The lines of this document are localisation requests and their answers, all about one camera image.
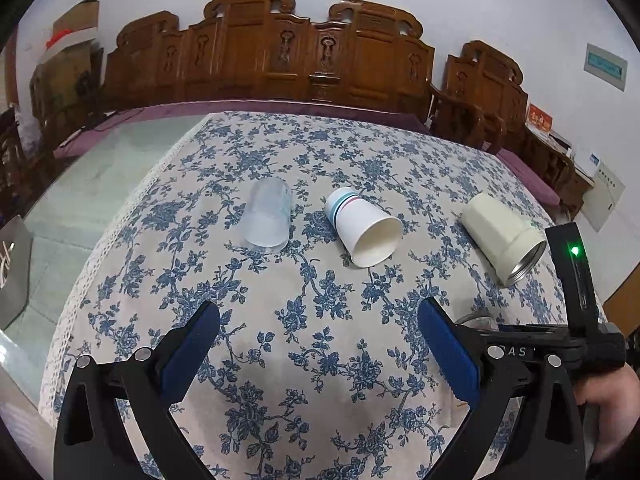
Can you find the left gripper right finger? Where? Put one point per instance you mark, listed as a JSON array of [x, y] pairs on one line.
[[546, 440]]

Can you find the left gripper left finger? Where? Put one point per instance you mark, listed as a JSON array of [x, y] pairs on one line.
[[91, 441]]

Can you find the printed clear glass cup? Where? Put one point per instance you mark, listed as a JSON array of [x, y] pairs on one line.
[[479, 320]]

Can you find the striped white paper cup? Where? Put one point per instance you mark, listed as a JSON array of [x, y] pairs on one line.
[[369, 234]]

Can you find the clear plastic cup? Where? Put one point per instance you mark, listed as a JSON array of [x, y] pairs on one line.
[[266, 220]]

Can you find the person's right hand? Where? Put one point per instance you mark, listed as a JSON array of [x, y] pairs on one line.
[[616, 394]]

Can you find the cream insulated tumbler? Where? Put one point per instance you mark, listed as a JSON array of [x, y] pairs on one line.
[[511, 244]]

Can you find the purple armchair cushion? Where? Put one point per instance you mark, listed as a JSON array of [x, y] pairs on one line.
[[536, 186]]

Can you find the red sign card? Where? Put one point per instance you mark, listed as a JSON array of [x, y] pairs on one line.
[[538, 119]]

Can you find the blue floral tablecloth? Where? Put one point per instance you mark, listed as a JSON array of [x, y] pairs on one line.
[[319, 370]]

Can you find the cardboard box stack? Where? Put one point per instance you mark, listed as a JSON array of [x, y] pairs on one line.
[[70, 67]]

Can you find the carved wooden sofa bench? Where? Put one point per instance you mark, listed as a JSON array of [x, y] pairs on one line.
[[364, 55]]

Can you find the white wall panel box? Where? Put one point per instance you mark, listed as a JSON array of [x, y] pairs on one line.
[[601, 200]]

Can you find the wall notice plaque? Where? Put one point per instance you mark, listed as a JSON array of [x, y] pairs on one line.
[[607, 66]]

